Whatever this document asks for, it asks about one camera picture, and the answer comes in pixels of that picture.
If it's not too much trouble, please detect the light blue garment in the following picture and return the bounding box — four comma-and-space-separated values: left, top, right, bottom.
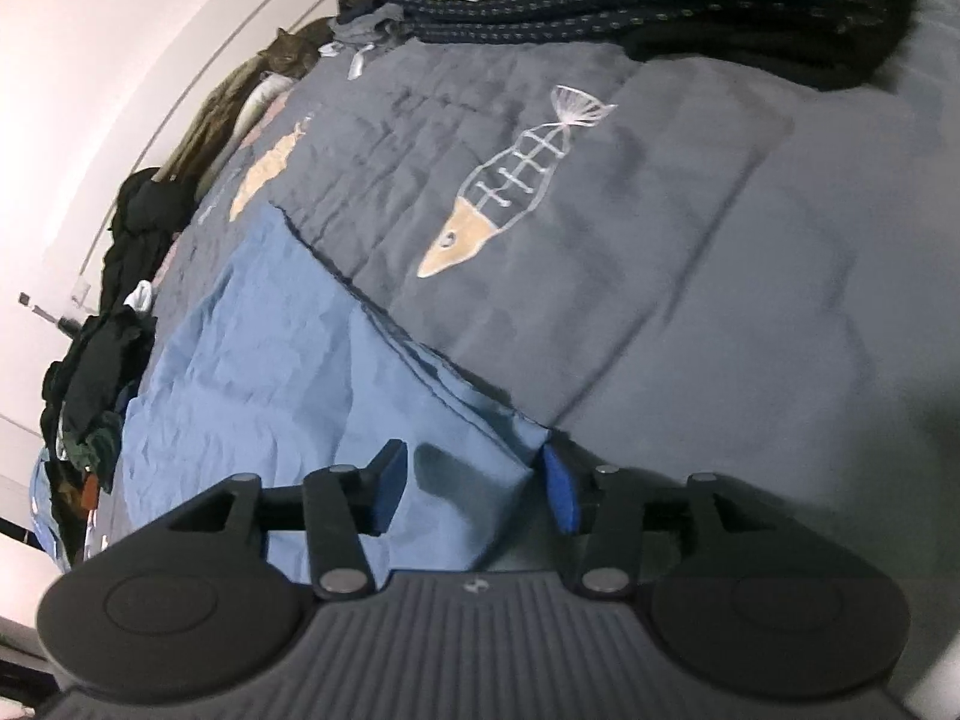
119, 205, 548, 582

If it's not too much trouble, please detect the pile of dark clothes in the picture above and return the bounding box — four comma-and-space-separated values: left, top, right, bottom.
39, 169, 197, 566

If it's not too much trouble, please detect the grey quilted bedspread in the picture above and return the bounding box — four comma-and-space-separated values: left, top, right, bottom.
142, 0, 958, 697

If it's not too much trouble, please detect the brown blanket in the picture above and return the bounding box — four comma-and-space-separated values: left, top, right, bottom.
159, 13, 335, 200

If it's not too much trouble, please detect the white pillow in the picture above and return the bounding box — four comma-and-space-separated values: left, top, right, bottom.
233, 73, 295, 138

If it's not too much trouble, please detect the tabby cat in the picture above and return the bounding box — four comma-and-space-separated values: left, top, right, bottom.
257, 28, 319, 80

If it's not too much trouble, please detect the white headboard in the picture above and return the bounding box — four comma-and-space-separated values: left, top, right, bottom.
70, 0, 335, 305

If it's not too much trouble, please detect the folded dark dotted garment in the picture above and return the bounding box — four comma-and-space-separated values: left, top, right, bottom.
332, 0, 926, 91

